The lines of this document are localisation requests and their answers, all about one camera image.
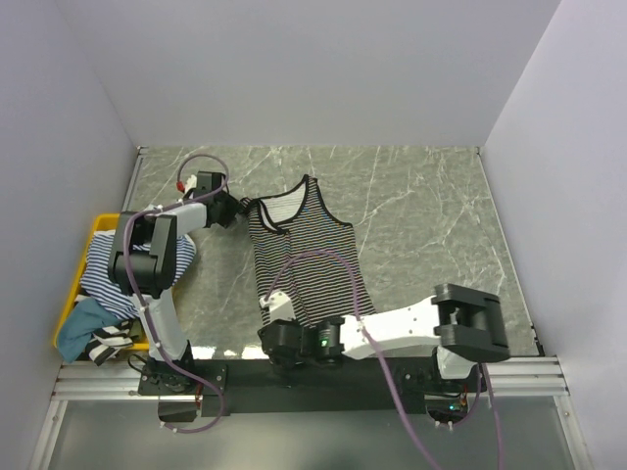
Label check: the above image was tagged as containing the black white striped tank top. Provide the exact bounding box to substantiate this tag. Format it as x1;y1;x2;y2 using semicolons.
241;174;376;327

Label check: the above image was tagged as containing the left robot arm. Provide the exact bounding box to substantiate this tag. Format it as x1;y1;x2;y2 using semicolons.
107;171;240;394

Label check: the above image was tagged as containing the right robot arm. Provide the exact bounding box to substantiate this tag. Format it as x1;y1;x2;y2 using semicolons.
259;284;510;391

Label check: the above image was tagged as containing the blue white striped tank top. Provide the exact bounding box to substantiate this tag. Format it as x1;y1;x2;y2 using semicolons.
80;230;197;320

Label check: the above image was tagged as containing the teal tank top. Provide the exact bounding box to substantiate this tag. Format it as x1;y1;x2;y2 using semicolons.
56;298;120;363

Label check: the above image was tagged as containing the black base beam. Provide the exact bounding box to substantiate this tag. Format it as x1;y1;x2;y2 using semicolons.
138;357;485;422

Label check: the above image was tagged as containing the yellow plastic bin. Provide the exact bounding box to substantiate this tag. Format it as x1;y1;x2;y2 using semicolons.
53;213;148;361

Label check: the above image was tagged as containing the wide striped black white top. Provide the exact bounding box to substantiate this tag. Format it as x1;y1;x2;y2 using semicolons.
85;320;143;366

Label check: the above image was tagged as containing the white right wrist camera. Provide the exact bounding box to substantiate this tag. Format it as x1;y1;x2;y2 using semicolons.
260;290;296;323

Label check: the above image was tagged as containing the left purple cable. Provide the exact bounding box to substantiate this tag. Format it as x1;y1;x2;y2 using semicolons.
121;154;231;436

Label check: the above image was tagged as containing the aluminium rail frame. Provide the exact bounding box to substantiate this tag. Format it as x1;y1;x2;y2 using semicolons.
28;356;594;469

